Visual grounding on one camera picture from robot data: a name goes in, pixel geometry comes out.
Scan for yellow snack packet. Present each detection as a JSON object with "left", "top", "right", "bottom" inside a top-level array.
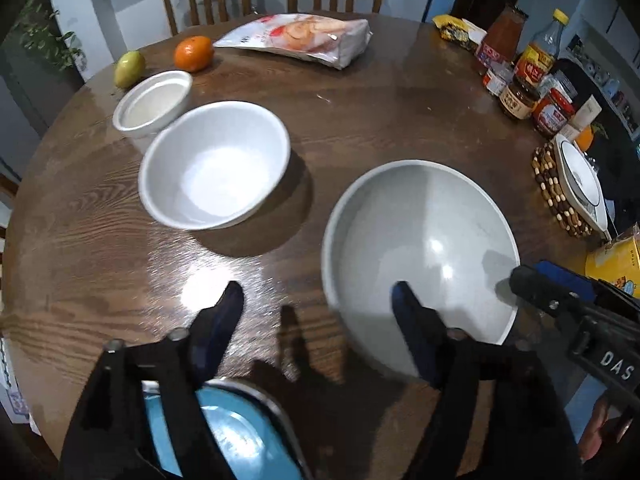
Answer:
[{"left": 432, "top": 14, "right": 487, "bottom": 52}]

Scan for hanging green vine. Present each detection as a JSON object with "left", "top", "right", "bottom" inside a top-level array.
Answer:
[{"left": 10, "top": 0, "right": 83, "bottom": 73}]

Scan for green lime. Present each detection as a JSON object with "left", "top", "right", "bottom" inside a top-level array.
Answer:
[{"left": 114, "top": 50, "right": 147, "bottom": 88}]

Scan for orange fruit with leaf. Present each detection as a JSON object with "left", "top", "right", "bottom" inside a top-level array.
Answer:
[{"left": 575, "top": 122, "right": 608, "bottom": 151}]

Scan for yellow box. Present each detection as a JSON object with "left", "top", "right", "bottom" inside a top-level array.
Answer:
[{"left": 585, "top": 225, "right": 640, "bottom": 297}]

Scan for white slim box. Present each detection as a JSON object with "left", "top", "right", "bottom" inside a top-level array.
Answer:
[{"left": 567, "top": 95, "right": 602, "bottom": 133}]

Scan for small white bowl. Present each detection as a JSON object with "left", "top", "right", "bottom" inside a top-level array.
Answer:
[{"left": 112, "top": 70, "right": 194, "bottom": 138}]

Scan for medium white bowl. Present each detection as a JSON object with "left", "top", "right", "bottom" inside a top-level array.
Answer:
[{"left": 138, "top": 101, "right": 292, "bottom": 231}]

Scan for blue square plate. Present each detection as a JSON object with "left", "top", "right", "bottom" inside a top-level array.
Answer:
[{"left": 142, "top": 380, "right": 311, "bottom": 480}]

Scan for small red-label jar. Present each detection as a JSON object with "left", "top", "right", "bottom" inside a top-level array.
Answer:
[{"left": 482, "top": 63, "right": 516, "bottom": 97}]

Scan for white snack bag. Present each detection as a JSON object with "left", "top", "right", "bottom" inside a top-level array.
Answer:
[{"left": 213, "top": 13, "right": 373, "bottom": 70}]

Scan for red-lidded jar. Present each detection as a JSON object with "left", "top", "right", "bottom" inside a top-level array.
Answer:
[{"left": 531, "top": 89, "right": 576, "bottom": 137}]

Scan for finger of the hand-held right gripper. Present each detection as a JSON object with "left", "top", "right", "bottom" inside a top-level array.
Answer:
[
  {"left": 509, "top": 265, "right": 591, "bottom": 319},
  {"left": 537, "top": 260, "right": 640, "bottom": 309}
]

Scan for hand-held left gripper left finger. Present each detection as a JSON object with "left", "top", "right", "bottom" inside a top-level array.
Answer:
[{"left": 60, "top": 281, "right": 246, "bottom": 480}]

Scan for white blue-printed object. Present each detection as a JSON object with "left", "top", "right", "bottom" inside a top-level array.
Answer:
[{"left": 0, "top": 337, "right": 31, "bottom": 433}]

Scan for red sauce bottle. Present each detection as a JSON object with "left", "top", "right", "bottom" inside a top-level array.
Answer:
[{"left": 475, "top": 5, "right": 530, "bottom": 76}]

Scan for wooden bead trivet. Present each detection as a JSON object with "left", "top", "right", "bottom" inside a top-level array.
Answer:
[{"left": 531, "top": 141, "right": 593, "bottom": 237}]

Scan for person's right hand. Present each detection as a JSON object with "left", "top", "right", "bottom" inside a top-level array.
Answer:
[{"left": 577, "top": 395, "right": 636, "bottom": 463}]

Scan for clear plastic bag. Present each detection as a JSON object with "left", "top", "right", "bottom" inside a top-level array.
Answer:
[{"left": 542, "top": 71, "right": 578, "bottom": 101}]

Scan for large white bowl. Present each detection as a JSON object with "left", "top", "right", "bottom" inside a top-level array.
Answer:
[{"left": 321, "top": 160, "right": 522, "bottom": 378}]

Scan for yellow-capped bottle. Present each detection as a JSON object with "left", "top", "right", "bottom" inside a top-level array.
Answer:
[{"left": 514, "top": 8, "right": 571, "bottom": 88}]

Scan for brown sauce jar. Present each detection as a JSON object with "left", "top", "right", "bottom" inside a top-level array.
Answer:
[{"left": 499, "top": 80, "right": 541, "bottom": 121}]

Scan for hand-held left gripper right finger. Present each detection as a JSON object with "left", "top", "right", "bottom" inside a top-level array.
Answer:
[{"left": 391, "top": 281, "right": 583, "bottom": 480}]

